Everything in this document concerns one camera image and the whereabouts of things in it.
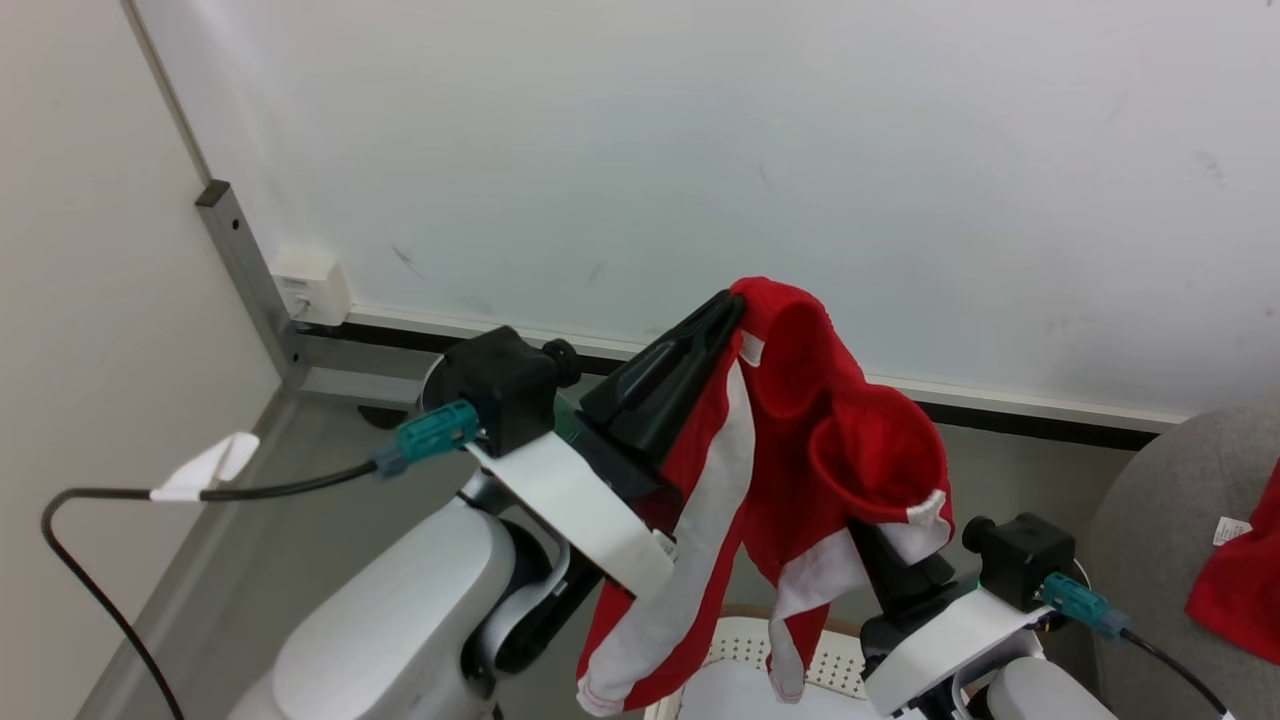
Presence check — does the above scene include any white perforated laundry basket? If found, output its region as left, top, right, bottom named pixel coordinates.
left=645, top=605, right=881, bottom=720

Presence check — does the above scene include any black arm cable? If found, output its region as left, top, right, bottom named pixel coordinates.
left=40, top=460, right=401, bottom=720
left=1120, top=625, right=1237, bottom=720

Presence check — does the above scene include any teal cable connector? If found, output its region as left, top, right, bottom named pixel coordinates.
left=372, top=400, right=482, bottom=479
left=1040, top=572, right=1133, bottom=642

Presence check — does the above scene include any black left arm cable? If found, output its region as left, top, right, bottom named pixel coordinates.
left=40, top=460, right=401, bottom=720

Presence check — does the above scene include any dark wall trim strip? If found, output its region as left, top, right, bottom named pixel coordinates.
left=345, top=308, right=1193, bottom=451

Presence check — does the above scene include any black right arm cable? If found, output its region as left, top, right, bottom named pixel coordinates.
left=1120, top=625, right=1237, bottom=720

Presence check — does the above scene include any teal left cable connector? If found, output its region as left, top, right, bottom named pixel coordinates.
left=372, top=400, right=482, bottom=479

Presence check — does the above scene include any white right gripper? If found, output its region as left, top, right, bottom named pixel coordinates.
left=848, top=518, right=1053, bottom=719

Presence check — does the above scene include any grey metal corner post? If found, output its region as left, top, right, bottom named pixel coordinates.
left=194, top=179, right=443, bottom=411

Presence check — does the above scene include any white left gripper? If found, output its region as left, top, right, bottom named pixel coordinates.
left=468, top=290, right=747, bottom=603

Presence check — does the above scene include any white cable tag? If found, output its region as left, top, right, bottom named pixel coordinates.
left=150, top=432, right=262, bottom=502

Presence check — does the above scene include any white wall socket box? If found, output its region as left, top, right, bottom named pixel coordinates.
left=268, top=247, right=354, bottom=328

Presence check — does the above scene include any red and white garment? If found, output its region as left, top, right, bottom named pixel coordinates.
left=575, top=277, right=956, bottom=717

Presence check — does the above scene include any teal right cable connector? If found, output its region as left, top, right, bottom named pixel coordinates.
left=1040, top=572, right=1133, bottom=642

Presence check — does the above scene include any plain red garment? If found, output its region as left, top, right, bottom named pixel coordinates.
left=1185, top=460, right=1280, bottom=667

